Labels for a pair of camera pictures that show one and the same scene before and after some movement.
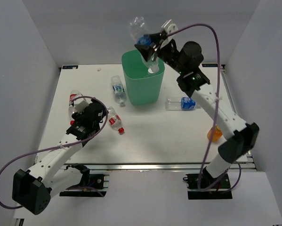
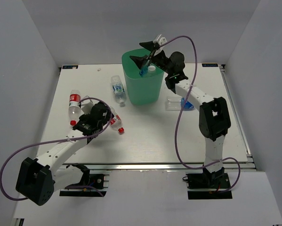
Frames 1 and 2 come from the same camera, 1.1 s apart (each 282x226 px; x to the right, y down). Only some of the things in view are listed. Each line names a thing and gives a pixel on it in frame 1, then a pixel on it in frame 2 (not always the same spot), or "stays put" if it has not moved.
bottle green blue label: [118, 90] stays put
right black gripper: [147, 52] -> [139, 60]
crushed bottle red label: [115, 120] stays put
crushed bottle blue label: [138, 27] -> [143, 71]
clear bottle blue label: [180, 103] stays put
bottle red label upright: [74, 94] stays put
